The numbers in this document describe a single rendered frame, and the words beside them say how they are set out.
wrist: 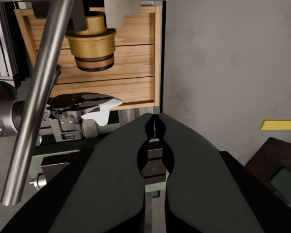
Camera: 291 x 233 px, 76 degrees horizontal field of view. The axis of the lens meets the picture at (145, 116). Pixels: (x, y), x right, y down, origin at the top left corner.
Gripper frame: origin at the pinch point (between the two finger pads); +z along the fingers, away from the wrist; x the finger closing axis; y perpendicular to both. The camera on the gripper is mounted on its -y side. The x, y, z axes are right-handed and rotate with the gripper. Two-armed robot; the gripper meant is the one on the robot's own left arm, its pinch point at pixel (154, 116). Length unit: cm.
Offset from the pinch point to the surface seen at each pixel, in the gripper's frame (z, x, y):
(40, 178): 33, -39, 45
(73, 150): 39, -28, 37
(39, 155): 36, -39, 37
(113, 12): 25.4, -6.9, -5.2
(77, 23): 21.0, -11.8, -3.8
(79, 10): 21.8, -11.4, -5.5
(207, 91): 153, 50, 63
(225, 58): 155, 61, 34
